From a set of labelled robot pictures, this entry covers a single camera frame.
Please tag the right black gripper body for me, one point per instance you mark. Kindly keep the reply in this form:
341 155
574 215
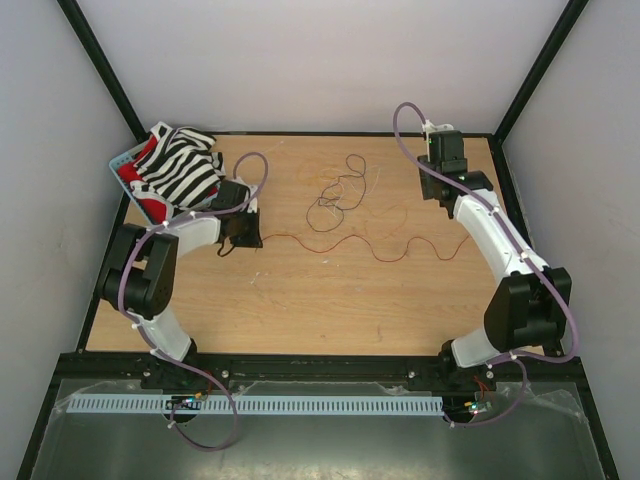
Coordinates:
426 180

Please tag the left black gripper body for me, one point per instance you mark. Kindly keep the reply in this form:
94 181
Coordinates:
248 229

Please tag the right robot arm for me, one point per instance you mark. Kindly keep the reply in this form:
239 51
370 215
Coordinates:
522 312

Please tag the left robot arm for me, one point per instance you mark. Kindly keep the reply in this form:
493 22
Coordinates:
138 276

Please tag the zebra striped cloth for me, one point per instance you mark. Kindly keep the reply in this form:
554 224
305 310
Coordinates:
181 168

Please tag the red cloth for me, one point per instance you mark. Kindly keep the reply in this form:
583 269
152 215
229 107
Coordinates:
152 205

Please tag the blue plastic basket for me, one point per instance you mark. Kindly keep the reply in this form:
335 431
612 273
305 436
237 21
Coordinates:
160 210

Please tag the left green circuit board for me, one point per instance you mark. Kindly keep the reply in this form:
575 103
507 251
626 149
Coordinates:
184 402

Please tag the green circuit board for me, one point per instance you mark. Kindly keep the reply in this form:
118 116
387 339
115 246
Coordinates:
478 406
184 402

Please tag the right green circuit board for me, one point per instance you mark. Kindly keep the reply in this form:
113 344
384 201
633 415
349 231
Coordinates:
478 406

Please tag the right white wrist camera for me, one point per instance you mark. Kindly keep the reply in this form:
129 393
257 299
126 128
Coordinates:
439 125

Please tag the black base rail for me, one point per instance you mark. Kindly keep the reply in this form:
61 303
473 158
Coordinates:
417 373

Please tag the light blue slotted cable duct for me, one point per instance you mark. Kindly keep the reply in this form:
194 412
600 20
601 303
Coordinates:
263 405

